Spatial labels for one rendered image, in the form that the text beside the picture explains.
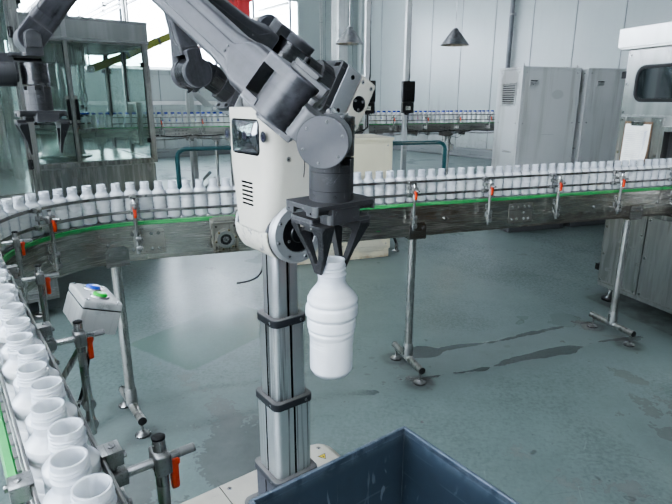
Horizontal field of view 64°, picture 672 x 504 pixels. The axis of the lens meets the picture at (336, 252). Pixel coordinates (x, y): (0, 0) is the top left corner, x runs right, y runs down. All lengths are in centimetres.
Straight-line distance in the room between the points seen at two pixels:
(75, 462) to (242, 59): 49
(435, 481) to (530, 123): 586
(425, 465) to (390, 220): 192
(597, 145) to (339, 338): 670
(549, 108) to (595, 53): 709
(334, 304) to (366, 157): 446
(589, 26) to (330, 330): 1340
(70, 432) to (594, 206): 318
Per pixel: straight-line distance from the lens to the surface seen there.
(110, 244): 252
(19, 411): 85
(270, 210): 132
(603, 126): 733
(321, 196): 67
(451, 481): 97
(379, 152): 518
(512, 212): 316
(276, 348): 150
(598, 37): 1380
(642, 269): 438
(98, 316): 121
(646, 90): 435
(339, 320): 71
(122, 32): 627
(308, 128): 59
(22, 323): 100
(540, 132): 673
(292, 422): 162
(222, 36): 72
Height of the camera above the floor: 151
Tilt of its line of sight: 16 degrees down
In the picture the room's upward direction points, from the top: straight up
